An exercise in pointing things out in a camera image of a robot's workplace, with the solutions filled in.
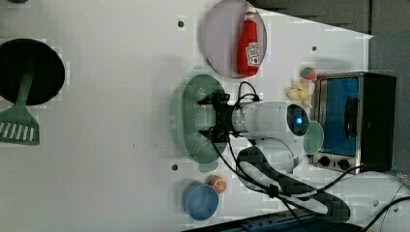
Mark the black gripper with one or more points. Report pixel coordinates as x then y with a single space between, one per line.
223 115

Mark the green oval strainer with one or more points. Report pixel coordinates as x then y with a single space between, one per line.
188 118

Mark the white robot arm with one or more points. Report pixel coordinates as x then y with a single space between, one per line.
277 132

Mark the orange slice toy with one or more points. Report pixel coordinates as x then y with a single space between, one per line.
218 184

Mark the red ketchup bottle toy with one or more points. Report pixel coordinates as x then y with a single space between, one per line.
248 53

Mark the grey round plate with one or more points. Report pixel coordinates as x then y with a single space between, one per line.
221 30

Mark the blue cup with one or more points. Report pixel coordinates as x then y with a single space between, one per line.
200 201

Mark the yellow plush banana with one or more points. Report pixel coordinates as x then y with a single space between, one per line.
302 92

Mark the red strawberry toy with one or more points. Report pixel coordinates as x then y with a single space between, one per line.
308 73

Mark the black toaster oven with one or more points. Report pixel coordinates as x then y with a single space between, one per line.
357 113

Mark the green slotted spatula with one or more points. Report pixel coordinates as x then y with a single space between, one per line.
18 126

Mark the black round pan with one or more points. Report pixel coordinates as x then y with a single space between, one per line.
22 56

